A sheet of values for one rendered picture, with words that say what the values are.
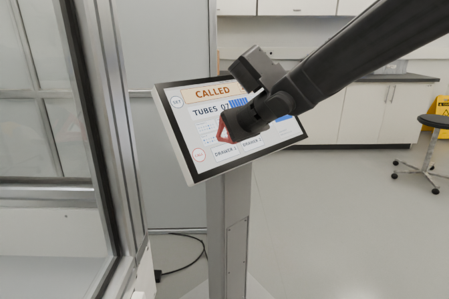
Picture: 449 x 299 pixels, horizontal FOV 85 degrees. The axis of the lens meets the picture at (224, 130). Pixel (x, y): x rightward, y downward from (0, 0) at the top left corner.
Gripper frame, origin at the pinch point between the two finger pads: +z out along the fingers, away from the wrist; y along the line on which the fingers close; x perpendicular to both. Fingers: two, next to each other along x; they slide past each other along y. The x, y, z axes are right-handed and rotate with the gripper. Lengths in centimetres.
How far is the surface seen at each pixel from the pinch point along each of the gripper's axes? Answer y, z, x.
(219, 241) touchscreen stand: -15, 50, 32
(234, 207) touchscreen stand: -20.4, 38.9, 21.5
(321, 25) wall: -284, 84, -113
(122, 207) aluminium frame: 26.4, -3.7, 6.3
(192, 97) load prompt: -6.7, 15.3, -17.3
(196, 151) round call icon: -0.6, 15.1, -0.9
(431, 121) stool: -240, 25, 41
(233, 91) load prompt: -23.3, 14.7, -16.6
